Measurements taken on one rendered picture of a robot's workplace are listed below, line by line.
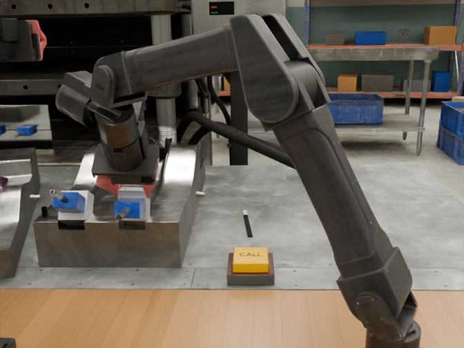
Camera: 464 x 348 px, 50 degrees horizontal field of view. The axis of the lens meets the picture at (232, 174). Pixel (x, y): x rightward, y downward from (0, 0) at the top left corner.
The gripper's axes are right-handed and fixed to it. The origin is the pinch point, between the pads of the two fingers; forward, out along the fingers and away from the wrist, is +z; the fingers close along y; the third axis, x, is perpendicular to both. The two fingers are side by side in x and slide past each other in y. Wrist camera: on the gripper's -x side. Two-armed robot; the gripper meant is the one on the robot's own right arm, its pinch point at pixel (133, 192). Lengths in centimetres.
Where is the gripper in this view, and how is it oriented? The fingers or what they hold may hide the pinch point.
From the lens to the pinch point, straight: 89.2
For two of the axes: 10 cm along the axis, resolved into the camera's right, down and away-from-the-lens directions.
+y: -10.0, -0.3, 0.1
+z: -0.1, 6.4, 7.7
